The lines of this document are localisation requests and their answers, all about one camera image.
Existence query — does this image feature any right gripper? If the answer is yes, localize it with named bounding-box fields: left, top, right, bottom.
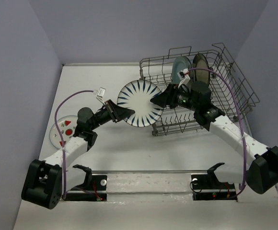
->
left=150, top=83, right=199, bottom=112

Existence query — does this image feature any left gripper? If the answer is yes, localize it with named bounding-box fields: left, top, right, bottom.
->
left=89, top=100, right=134, bottom=130

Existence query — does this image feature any blue striped white plate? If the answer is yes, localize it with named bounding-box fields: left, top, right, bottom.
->
left=117, top=80, right=163, bottom=127

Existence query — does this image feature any teal plate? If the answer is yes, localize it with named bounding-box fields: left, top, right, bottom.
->
left=171, top=57, right=193, bottom=84

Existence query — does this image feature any brown rimmed cream plate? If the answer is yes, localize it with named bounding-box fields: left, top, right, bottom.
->
left=193, top=53, right=210, bottom=86

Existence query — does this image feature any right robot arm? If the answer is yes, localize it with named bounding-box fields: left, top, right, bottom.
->
left=151, top=81, right=278, bottom=194

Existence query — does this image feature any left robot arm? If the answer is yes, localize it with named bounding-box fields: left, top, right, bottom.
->
left=21, top=100, right=135, bottom=209

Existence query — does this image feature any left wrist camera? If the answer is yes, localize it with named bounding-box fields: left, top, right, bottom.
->
left=93, top=87, right=106, bottom=101

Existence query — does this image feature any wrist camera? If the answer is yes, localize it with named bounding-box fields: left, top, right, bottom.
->
left=177, top=69, right=191, bottom=88
left=93, top=87, right=106, bottom=101

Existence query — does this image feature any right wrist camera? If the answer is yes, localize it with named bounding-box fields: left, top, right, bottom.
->
left=177, top=69, right=191, bottom=88

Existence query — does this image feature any grey wire dish rack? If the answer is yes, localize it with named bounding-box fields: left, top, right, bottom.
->
left=139, top=43, right=260, bottom=136

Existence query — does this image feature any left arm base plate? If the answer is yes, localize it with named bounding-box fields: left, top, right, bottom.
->
left=63, top=174, right=107, bottom=202

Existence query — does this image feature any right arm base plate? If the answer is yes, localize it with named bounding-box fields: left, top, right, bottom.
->
left=189, top=174, right=237, bottom=201

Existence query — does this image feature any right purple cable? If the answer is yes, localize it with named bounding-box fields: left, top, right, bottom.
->
left=188, top=68, right=248, bottom=199

